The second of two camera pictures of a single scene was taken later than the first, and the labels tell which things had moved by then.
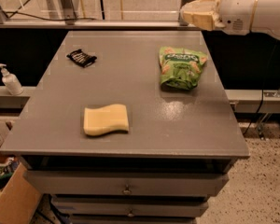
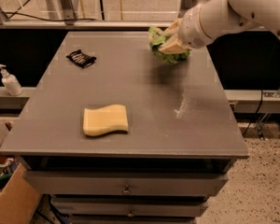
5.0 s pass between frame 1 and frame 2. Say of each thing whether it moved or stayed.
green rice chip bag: moved
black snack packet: stayed
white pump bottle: stayed
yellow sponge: stayed
